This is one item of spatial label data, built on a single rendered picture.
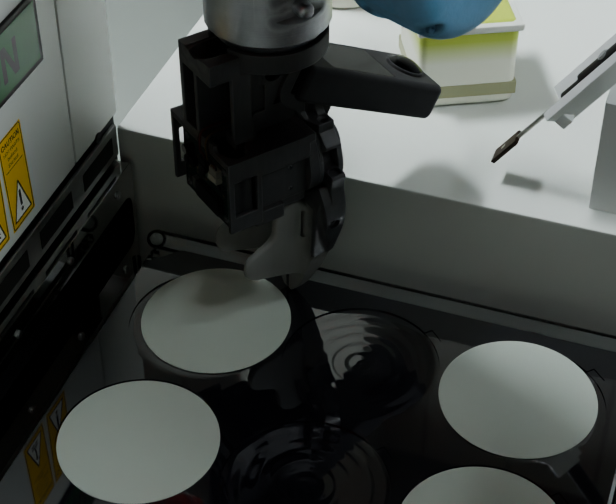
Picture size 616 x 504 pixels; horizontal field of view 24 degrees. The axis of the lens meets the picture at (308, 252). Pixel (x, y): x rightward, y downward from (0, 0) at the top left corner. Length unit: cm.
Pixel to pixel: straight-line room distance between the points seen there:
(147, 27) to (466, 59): 197
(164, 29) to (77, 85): 199
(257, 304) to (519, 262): 18
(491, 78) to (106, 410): 36
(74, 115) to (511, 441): 35
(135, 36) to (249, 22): 212
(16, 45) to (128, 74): 195
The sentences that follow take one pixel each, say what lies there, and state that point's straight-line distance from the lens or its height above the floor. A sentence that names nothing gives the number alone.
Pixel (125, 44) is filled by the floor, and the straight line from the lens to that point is 291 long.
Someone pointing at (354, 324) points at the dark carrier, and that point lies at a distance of 97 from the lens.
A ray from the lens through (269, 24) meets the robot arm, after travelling 82.
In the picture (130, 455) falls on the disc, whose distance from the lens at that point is 90.
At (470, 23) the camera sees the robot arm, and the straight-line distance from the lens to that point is 72.
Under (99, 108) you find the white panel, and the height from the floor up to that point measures 99.
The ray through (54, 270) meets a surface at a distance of 96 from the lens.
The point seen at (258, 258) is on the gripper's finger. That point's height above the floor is 96.
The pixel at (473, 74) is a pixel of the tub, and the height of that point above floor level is 99.
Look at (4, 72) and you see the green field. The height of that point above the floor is 110.
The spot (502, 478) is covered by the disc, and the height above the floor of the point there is 90.
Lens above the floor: 157
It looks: 41 degrees down
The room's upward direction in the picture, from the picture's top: straight up
